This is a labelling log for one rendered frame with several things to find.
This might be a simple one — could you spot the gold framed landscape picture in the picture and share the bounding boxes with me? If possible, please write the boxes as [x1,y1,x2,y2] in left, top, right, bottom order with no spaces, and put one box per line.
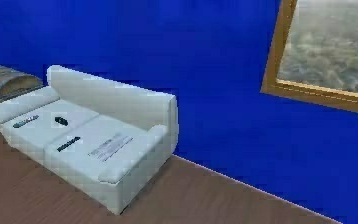
[260,0,358,116]

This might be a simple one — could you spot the small black remote control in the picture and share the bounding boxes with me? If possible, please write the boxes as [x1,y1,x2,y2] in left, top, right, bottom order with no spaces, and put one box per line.
[54,116,69,127]

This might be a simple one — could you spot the white two-seat sofa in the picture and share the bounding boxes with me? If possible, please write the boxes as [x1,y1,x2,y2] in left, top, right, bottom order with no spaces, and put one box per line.
[0,64,180,216]

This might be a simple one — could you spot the long black remote control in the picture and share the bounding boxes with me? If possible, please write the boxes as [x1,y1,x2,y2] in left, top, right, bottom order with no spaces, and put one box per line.
[56,136,82,153]

